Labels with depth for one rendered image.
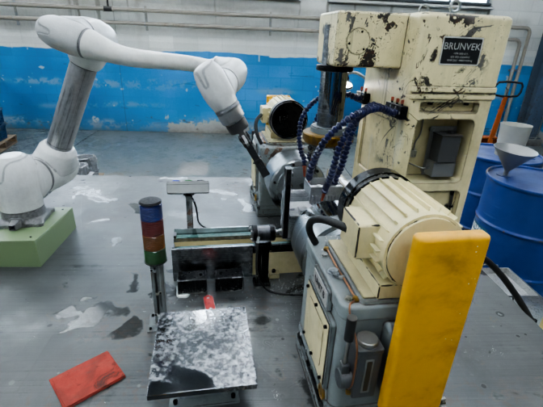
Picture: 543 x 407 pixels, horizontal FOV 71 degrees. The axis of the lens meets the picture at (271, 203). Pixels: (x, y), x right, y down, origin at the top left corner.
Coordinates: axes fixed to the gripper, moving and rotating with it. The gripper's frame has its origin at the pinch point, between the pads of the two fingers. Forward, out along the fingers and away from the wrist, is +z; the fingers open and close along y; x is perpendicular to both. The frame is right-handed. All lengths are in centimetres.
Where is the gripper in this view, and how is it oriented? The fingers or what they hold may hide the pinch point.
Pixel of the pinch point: (262, 168)
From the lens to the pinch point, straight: 142.2
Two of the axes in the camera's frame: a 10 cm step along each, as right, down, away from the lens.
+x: -8.7, 4.9, 0.6
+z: 4.6, 7.8, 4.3
